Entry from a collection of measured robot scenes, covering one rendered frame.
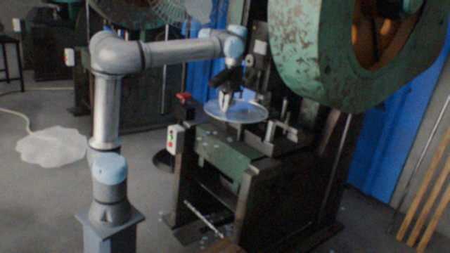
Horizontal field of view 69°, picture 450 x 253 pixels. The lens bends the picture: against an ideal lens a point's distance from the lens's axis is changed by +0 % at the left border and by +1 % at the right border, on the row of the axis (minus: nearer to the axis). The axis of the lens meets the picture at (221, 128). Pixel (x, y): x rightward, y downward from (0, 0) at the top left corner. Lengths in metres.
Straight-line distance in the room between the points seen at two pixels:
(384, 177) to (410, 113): 0.49
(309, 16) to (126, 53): 0.54
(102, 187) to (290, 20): 0.81
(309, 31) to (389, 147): 1.71
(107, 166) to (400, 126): 1.92
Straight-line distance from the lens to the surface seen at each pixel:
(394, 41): 1.51
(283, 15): 0.99
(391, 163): 2.56
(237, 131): 1.48
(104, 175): 1.17
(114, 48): 1.06
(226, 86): 1.37
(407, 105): 2.45
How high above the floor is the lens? 1.28
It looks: 23 degrees down
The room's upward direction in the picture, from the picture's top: 8 degrees clockwise
